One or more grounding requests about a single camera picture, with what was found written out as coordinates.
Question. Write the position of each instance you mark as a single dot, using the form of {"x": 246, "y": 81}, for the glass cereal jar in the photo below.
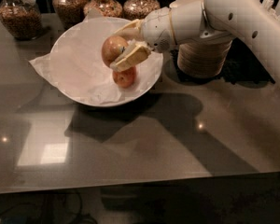
{"x": 108, "y": 8}
{"x": 138, "y": 9}
{"x": 21, "y": 18}
{"x": 70, "y": 12}

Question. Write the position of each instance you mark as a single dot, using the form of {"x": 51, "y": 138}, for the front stack of paper bowls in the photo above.
{"x": 202, "y": 61}

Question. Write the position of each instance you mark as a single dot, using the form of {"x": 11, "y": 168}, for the left glass cereal jar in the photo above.
{"x": 21, "y": 18}

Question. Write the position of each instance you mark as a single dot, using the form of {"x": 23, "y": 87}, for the black mat under bowls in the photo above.
{"x": 241, "y": 67}

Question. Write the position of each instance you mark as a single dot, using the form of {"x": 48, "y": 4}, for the right glass cereal jar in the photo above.
{"x": 138, "y": 9}

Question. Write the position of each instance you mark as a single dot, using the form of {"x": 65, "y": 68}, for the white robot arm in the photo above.
{"x": 254, "y": 22}

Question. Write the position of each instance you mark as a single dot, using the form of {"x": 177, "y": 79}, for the yellowish red apple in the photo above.
{"x": 112, "y": 48}

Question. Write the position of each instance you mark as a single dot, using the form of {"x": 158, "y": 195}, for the white bowl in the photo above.
{"x": 68, "y": 47}

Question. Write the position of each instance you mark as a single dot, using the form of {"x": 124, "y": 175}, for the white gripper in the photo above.
{"x": 156, "y": 29}

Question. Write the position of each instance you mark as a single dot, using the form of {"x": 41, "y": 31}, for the white paper liner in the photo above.
{"x": 74, "y": 62}

